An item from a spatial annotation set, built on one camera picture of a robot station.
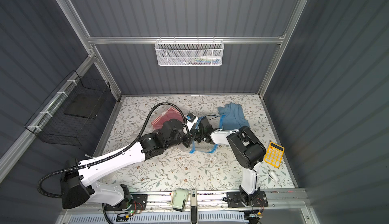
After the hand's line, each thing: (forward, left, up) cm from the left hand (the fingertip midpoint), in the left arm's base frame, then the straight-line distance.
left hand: (198, 133), depth 71 cm
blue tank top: (+26, -24, -22) cm, 42 cm away
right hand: (+12, +7, -19) cm, 24 cm away
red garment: (+29, +18, -21) cm, 40 cm away
